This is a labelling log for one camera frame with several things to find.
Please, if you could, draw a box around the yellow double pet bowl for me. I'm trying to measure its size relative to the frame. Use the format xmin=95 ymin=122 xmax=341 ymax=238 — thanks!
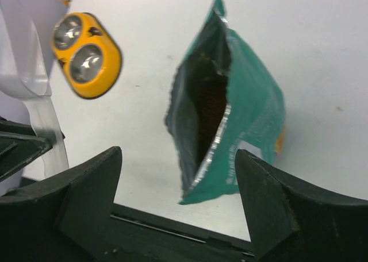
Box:
xmin=51 ymin=13 xmax=123 ymax=99

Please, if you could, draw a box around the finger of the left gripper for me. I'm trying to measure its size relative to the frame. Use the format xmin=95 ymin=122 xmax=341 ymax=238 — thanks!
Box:
xmin=1 ymin=121 xmax=56 ymax=181

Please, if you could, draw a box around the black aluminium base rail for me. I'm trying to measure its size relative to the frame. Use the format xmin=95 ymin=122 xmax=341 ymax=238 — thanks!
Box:
xmin=103 ymin=203 xmax=255 ymax=261

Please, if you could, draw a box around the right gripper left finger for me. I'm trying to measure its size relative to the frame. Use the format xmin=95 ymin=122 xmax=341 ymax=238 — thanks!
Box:
xmin=1 ymin=147 xmax=122 ymax=261

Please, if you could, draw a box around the clear plastic scoop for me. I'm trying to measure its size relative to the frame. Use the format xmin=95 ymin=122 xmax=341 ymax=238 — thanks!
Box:
xmin=1 ymin=0 xmax=69 ymax=178

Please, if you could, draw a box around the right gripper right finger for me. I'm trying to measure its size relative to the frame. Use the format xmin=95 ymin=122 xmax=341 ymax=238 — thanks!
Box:
xmin=235 ymin=150 xmax=367 ymax=261

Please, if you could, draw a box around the green pet food bag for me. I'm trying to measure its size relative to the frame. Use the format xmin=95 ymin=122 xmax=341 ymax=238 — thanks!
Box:
xmin=165 ymin=0 xmax=286 ymax=205

